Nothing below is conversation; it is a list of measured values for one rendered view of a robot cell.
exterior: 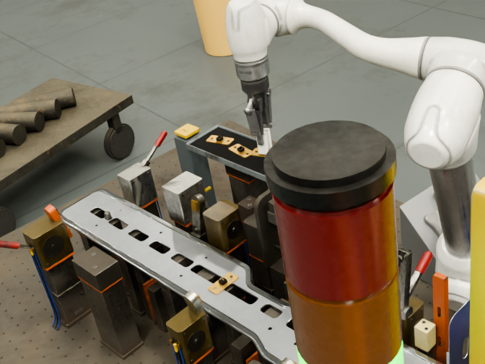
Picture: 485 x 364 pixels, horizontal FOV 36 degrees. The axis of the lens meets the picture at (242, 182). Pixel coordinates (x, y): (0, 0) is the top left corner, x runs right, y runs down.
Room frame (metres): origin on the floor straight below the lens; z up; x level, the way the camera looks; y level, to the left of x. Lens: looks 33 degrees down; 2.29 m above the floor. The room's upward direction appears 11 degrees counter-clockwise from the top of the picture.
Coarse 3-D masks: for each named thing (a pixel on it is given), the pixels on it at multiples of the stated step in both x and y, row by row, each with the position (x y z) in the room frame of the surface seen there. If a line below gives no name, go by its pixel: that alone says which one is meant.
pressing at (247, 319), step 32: (96, 192) 2.12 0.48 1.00; (96, 224) 1.93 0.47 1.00; (128, 224) 1.90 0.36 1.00; (160, 224) 1.87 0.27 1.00; (128, 256) 1.74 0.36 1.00; (160, 256) 1.71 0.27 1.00; (192, 256) 1.68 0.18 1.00; (224, 256) 1.65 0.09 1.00; (192, 288) 1.55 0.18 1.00; (256, 288) 1.50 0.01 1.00; (224, 320) 1.41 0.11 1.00; (256, 320) 1.38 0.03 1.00; (288, 320) 1.36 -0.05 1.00; (288, 352) 1.26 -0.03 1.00; (416, 352) 1.18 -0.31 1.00
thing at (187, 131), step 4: (188, 124) 2.17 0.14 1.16; (180, 128) 2.15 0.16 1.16; (184, 128) 2.15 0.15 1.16; (188, 128) 2.14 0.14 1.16; (192, 128) 2.14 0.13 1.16; (196, 128) 2.13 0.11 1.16; (176, 132) 2.13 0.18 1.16; (180, 132) 2.12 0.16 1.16; (184, 132) 2.12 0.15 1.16; (188, 132) 2.11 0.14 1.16; (192, 132) 2.11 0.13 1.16; (196, 132) 2.12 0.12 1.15; (184, 136) 2.10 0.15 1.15; (188, 136) 2.10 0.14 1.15
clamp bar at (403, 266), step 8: (400, 248) 1.29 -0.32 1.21; (400, 256) 1.27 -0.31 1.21; (408, 256) 1.27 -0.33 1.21; (400, 264) 1.25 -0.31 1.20; (408, 264) 1.27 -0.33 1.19; (400, 272) 1.28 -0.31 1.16; (408, 272) 1.27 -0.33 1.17; (400, 280) 1.28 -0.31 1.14; (408, 280) 1.27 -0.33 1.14; (400, 288) 1.27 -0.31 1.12; (408, 288) 1.26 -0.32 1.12; (408, 296) 1.26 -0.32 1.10; (408, 304) 1.26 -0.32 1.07
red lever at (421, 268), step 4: (424, 252) 1.35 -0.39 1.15; (428, 252) 1.34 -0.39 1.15; (424, 256) 1.34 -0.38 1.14; (428, 256) 1.33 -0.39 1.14; (432, 256) 1.34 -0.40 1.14; (420, 260) 1.33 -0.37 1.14; (424, 260) 1.33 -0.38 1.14; (428, 260) 1.33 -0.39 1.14; (420, 264) 1.32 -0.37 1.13; (424, 264) 1.32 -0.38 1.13; (428, 264) 1.32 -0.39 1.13; (416, 268) 1.32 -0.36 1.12; (420, 268) 1.32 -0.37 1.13; (424, 268) 1.32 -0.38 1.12; (416, 272) 1.32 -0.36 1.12; (420, 272) 1.31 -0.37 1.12; (412, 276) 1.31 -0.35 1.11; (416, 276) 1.31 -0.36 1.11; (420, 276) 1.31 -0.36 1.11; (412, 280) 1.30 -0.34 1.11; (416, 280) 1.30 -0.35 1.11; (412, 284) 1.30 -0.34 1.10; (416, 284) 1.30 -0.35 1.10; (412, 288) 1.29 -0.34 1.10
